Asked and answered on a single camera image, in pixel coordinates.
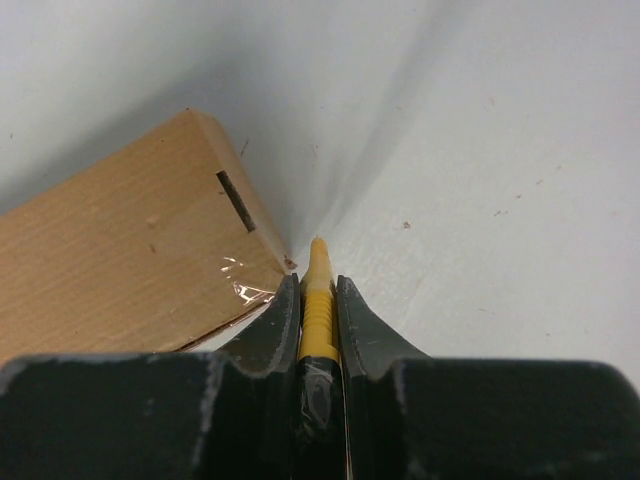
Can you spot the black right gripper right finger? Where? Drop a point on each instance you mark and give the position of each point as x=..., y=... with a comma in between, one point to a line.
x=368, y=345

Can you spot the brown cardboard express box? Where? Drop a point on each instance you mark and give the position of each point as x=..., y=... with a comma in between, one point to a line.
x=153, y=248

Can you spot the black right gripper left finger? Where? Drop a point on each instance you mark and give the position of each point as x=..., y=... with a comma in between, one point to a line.
x=270, y=342

